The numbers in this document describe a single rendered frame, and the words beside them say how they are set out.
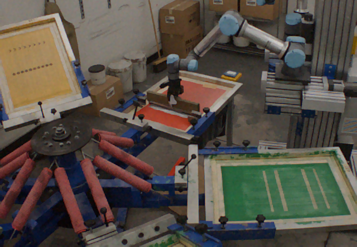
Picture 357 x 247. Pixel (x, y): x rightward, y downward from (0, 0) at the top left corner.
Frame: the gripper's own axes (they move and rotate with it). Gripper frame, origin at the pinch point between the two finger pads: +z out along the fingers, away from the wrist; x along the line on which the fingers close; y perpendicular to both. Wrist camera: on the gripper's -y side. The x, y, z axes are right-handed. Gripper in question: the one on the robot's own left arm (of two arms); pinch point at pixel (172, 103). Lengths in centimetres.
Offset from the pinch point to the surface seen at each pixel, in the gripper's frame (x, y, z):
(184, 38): 275, -157, 69
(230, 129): 67, 14, 56
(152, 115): -12.9, -8.3, 4.9
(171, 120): -11.5, 6.4, 4.8
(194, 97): 21.6, 5.2, 4.8
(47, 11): 60, -195, -29
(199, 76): 47.7, -5.1, 1.4
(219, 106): 12.7, 29.2, 0.9
